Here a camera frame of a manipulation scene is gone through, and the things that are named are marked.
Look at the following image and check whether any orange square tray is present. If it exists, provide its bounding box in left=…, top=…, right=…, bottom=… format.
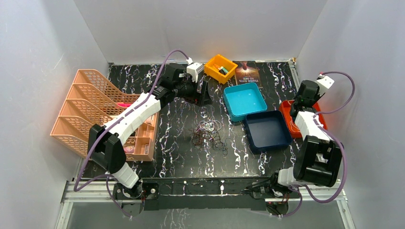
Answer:
left=279, top=100, right=328, bottom=138

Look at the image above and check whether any cable bundle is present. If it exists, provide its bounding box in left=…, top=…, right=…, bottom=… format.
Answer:
left=189, top=119, right=229, bottom=156

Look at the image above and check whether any cyan square tray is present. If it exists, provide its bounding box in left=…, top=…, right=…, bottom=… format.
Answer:
left=223, top=83, right=267, bottom=122

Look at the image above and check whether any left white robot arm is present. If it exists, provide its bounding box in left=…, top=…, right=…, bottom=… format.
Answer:
left=88, top=62, right=212, bottom=198

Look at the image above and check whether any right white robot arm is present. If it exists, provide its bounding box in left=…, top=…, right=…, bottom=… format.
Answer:
left=269, top=76, right=342, bottom=198

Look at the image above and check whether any yellow plastic bin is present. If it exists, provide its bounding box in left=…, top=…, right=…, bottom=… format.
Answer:
left=204, top=54, right=237, bottom=84

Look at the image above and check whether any dark paperback book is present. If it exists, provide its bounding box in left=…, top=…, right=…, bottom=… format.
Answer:
left=234, top=61, right=263, bottom=89

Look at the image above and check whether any navy square tray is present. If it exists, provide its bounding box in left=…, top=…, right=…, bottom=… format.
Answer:
left=243, top=110, right=292, bottom=154

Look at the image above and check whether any peach compartment organizer tray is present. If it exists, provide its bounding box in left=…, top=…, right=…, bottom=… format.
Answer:
left=123, top=112, right=159, bottom=162

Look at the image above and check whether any pink eraser pack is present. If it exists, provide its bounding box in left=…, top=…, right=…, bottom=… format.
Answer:
left=123, top=145, right=135, bottom=154

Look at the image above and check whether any peach mesh file rack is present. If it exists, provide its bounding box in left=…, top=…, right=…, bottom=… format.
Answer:
left=50, top=69, right=139, bottom=158

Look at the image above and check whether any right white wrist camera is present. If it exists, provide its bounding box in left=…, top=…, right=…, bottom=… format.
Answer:
left=315, top=73, right=335, bottom=97

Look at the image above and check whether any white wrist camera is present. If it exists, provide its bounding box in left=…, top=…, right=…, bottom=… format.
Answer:
left=186, top=57, right=204, bottom=83
left=315, top=73, right=335, bottom=97

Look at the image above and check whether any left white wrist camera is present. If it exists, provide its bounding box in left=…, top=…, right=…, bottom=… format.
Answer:
left=186, top=57, right=204, bottom=83

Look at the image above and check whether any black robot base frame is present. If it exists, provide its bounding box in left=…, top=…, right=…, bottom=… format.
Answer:
left=112, top=175, right=299, bottom=215

